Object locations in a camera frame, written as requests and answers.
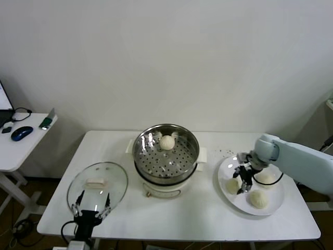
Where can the white side desk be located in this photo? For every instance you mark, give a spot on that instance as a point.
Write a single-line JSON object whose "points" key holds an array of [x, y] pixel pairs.
{"points": [[26, 148]]}

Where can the black laptop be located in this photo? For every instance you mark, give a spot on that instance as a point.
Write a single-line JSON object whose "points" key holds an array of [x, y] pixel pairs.
{"points": [[4, 115]]}

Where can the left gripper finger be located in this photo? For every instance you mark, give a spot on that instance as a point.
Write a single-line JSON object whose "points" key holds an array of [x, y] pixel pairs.
{"points": [[107, 203], [78, 201]]}

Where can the round glass lid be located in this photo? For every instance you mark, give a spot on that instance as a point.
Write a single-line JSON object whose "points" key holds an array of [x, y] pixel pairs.
{"points": [[104, 172]]}

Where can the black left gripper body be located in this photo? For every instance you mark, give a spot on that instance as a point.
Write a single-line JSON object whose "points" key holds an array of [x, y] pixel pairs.
{"points": [[87, 221]]}

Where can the perforated steel steamer basket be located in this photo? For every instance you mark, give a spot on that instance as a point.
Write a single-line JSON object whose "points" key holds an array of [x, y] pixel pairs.
{"points": [[156, 164]]}

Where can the white electric cooker pot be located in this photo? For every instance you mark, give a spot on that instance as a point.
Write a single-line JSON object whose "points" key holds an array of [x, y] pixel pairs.
{"points": [[161, 191]]}

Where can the blue computer mouse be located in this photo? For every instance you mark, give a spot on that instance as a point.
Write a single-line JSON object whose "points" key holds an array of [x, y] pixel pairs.
{"points": [[22, 133]]}

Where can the white round plate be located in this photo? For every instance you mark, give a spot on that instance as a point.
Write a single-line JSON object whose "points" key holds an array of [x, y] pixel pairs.
{"points": [[223, 172]]}

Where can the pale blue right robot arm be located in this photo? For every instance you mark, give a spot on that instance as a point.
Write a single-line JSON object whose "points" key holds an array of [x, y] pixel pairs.
{"points": [[299, 161]]}

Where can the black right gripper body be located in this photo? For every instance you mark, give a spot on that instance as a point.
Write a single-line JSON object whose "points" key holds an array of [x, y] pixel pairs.
{"points": [[247, 175]]}

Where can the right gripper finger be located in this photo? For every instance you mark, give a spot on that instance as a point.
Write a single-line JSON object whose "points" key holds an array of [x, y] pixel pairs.
{"points": [[244, 188], [236, 174]]}

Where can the small black adapter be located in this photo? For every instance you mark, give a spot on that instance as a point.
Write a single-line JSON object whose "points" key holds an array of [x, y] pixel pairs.
{"points": [[6, 129]]}

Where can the white floor power strip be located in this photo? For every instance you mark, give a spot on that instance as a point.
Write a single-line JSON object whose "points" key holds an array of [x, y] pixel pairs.
{"points": [[18, 227]]}

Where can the white steamed baozi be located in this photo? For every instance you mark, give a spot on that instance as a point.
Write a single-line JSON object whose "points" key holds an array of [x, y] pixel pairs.
{"points": [[166, 142], [231, 187], [266, 179], [257, 199]]}

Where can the green and white device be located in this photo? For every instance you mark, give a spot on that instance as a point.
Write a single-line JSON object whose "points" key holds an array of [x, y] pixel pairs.
{"points": [[46, 122]]}

